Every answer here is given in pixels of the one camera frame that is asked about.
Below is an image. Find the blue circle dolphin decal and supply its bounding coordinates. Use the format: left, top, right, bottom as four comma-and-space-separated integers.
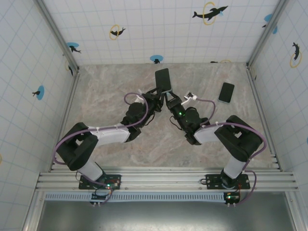
32, 85, 46, 101
262, 13, 279, 34

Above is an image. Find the grey metal sheet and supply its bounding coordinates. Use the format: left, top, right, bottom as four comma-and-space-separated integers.
38, 199, 298, 231

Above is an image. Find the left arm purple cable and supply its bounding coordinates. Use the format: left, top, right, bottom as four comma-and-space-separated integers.
52, 92, 149, 205

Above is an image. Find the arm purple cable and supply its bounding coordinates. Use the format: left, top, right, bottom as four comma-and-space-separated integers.
196, 97, 267, 206
52, 92, 149, 205

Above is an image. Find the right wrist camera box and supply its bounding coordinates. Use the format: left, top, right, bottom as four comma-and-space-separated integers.
184, 91, 199, 105

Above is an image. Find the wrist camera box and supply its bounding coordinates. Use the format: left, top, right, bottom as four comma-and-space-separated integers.
133, 89, 146, 103
184, 91, 199, 105

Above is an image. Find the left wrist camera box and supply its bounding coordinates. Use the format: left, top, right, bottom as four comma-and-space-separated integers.
133, 89, 146, 103

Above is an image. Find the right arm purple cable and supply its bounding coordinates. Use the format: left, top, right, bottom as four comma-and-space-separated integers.
196, 97, 267, 206

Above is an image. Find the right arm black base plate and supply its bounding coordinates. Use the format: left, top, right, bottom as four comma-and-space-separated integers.
205, 173, 251, 190

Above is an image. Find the aluminium mounting rail beam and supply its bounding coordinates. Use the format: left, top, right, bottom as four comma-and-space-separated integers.
35, 167, 299, 193

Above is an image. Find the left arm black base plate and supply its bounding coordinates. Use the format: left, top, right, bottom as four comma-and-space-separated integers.
78, 173, 123, 191

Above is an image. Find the aluminium side rail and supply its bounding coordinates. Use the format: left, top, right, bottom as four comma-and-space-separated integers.
49, 68, 81, 172
245, 63, 282, 172

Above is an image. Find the dolphin decal with yellow ring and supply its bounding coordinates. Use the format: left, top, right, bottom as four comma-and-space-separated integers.
64, 59, 74, 77
289, 42, 303, 69

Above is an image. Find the white slotted cable duct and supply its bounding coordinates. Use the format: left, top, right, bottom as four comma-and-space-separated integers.
44, 192, 241, 202

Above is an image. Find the aluminium corner post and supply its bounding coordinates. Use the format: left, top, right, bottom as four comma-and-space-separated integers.
35, 0, 81, 73
245, 0, 291, 67

